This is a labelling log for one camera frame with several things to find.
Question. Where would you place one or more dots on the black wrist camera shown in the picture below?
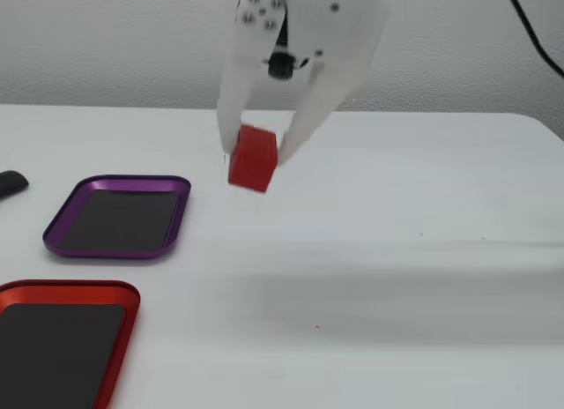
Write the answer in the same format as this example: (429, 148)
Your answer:
(281, 65)

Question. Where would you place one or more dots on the red dish with black mat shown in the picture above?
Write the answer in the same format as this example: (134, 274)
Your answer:
(61, 343)

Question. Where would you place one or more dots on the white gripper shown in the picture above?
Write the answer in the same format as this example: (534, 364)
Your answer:
(348, 34)

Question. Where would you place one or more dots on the purple dish with black mat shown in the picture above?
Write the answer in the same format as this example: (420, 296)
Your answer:
(119, 219)

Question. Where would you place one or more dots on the red textured block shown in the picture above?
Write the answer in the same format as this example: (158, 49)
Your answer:
(253, 160)

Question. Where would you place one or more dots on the black rounded object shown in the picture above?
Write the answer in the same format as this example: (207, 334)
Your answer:
(11, 184)

